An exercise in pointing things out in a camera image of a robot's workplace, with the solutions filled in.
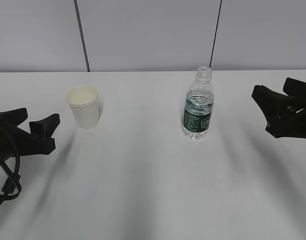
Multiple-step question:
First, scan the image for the clear green-label water bottle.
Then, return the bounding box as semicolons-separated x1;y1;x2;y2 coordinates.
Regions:
182;66;215;140

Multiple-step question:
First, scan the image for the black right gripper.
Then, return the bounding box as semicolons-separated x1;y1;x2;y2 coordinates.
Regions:
252;77;306;139

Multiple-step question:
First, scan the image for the white paper cup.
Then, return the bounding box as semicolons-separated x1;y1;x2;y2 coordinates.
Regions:
66;85;100;129

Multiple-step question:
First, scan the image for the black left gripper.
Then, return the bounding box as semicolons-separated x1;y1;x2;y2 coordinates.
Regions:
0;107;60;160

